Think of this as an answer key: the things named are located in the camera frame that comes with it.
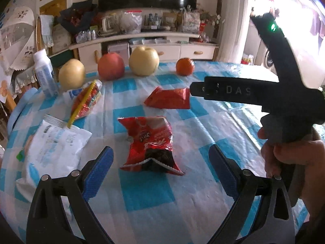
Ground large yellow pear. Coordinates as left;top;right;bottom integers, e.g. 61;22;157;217
129;46;160;77

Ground small red snack packet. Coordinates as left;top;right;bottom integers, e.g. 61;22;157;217
144;86;190;110

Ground white plastic milk bottle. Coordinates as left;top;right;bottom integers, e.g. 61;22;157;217
33;49;59;98

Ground orange tangerine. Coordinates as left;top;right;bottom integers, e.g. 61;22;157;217
176;58;195;76

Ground washing machine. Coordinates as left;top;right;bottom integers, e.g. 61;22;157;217
262;47;277;74

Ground white electric kettle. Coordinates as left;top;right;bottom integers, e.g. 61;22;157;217
98;13;120;37

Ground small brown pear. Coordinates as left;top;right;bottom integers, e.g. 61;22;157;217
58;58;85;91

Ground blue white checkered tablecloth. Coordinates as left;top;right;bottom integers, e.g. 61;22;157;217
1;62;297;243

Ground red apple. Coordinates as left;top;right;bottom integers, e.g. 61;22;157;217
97;52;125;81

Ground colourful candy bag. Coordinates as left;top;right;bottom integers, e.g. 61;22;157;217
67;81;98;128

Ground white tv cabinet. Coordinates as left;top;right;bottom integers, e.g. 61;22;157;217
49;31;220;73

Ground wooden dining chair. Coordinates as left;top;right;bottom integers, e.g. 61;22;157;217
35;15;54;56

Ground mesh food cover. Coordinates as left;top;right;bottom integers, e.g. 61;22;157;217
1;6;36;74

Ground person right hand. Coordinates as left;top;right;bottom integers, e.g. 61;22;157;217
261;131;324;221

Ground white blue wipes pack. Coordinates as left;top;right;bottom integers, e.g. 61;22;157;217
16;115;92;202

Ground clear plastic bag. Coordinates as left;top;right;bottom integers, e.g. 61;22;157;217
119;11;143;34

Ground red coffee snack bag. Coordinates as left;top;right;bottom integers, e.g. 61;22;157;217
118;116;184;176

